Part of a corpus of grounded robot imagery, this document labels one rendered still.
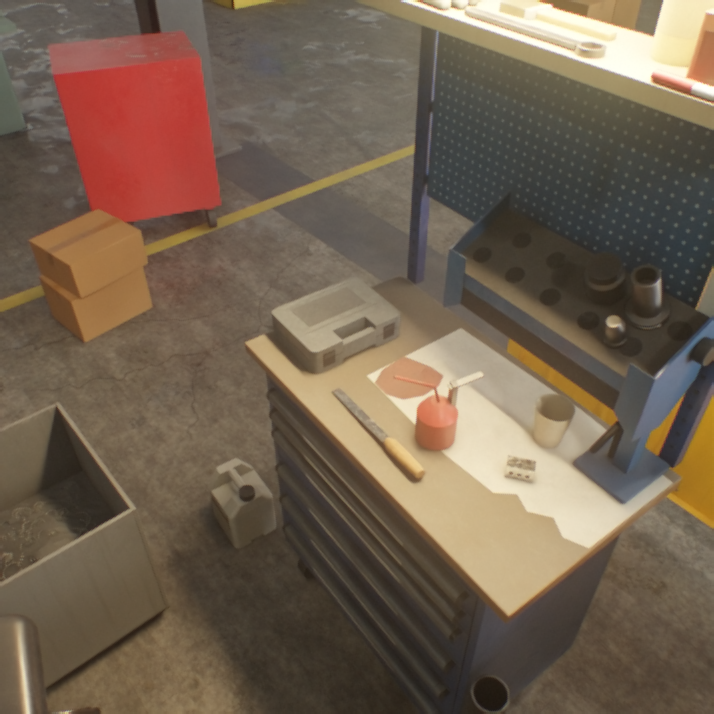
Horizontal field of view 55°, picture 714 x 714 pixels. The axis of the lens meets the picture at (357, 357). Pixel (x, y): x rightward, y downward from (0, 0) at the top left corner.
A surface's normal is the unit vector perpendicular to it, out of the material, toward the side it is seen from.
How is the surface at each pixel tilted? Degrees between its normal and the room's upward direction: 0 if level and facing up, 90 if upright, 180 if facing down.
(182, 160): 90
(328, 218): 0
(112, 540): 90
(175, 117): 90
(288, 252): 0
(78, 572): 90
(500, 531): 0
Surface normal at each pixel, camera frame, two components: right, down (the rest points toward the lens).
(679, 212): -0.80, 0.39
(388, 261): 0.00, -0.76
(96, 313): 0.74, 0.44
